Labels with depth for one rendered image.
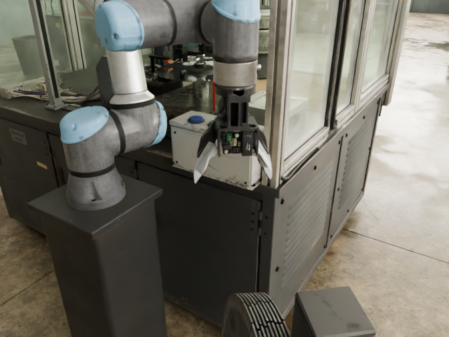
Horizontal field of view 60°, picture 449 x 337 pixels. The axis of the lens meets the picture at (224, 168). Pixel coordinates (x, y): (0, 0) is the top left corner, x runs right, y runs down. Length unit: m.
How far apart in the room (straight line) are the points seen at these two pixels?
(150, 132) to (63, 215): 0.30
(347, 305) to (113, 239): 0.73
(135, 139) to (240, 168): 0.29
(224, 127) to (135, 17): 0.22
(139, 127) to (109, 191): 0.18
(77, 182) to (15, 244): 1.36
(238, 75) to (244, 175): 0.46
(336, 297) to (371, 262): 1.70
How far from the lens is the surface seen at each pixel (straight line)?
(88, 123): 0.97
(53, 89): 1.85
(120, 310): 1.19
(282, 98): 1.00
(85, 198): 1.03
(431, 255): 2.28
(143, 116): 1.03
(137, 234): 1.10
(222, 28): 0.65
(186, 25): 0.69
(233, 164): 1.07
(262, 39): 2.11
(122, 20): 0.64
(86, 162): 1.00
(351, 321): 0.40
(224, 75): 0.66
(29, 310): 1.95
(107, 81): 1.61
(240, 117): 0.69
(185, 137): 1.14
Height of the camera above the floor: 1.29
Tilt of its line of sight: 27 degrees down
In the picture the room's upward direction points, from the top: straight up
